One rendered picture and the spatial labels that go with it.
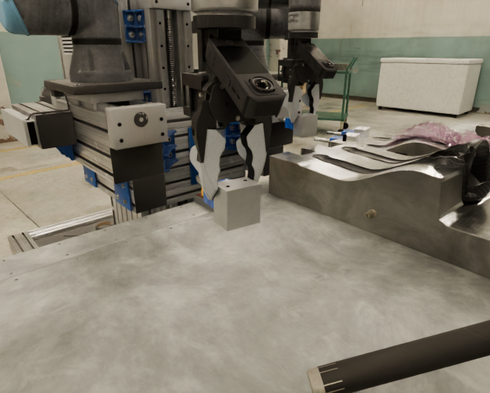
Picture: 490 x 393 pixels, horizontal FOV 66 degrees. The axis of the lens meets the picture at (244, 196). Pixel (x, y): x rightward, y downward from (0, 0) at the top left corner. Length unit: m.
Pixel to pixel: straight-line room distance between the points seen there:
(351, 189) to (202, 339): 0.40
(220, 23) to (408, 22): 8.25
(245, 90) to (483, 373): 0.38
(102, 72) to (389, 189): 0.70
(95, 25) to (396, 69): 7.01
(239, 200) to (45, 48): 5.67
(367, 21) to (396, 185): 8.41
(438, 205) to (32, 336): 0.59
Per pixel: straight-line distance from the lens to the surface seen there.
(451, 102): 7.43
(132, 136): 0.90
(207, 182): 0.46
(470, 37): 8.25
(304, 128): 0.97
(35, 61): 6.00
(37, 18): 0.97
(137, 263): 0.62
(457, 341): 0.43
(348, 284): 0.58
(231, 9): 0.44
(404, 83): 7.69
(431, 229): 0.67
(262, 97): 0.37
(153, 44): 1.20
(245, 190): 0.46
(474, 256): 0.66
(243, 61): 0.42
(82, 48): 1.02
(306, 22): 0.96
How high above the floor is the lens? 1.12
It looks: 22 degrees down
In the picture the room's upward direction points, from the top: straight up
